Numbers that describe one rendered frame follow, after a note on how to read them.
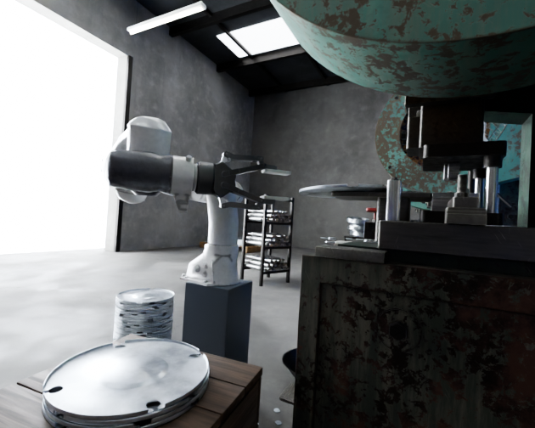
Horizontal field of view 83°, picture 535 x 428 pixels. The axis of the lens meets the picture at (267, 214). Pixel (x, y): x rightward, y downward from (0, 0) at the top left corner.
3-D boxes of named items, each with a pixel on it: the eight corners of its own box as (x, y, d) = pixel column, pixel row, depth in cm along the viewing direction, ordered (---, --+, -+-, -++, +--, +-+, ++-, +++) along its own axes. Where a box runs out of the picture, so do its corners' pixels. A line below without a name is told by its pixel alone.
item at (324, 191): (303, 198, 105) (303, 195, 105) (391, 198, 99) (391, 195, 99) (294, 187, 77) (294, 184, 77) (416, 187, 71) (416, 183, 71)
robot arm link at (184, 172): (172, 151, 63) (199, 154, 65) (170, 161, 75) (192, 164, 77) (169, 211, 63) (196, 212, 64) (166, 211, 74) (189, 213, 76)
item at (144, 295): (107, 303, 145) (107, 301, 145) (126, 289, 173) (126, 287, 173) (170, 304, 149) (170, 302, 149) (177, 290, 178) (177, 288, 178)
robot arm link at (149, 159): (170, 156, 79) (167, 194, 80) (114, 149, 75) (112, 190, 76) (173, 153, 62) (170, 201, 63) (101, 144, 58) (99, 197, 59)
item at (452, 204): (446, 222, 55) (448, 166, 55) (441, 224, 70) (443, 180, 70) (486, 225, 52) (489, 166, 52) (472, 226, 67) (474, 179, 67)
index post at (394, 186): (385, 220, 65) (387, 177, 66) (386, 221, 68) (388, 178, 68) (398, 221, 64) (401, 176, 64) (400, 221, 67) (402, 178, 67)
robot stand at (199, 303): (177, 409, 107) (185, 282, 107) (206, 385, 123) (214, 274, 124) (220, 426, 99) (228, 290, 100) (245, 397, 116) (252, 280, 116)
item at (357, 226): (341, 281, 361) (345, 215, 363) (342, 275, 405) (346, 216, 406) (376, 284, 351) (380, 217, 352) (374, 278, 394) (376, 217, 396)
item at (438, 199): (431, 211, 72) (432, 192, 72) (430, 213, 85) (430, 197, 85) (477, 212, 67) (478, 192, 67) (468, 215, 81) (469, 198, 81)
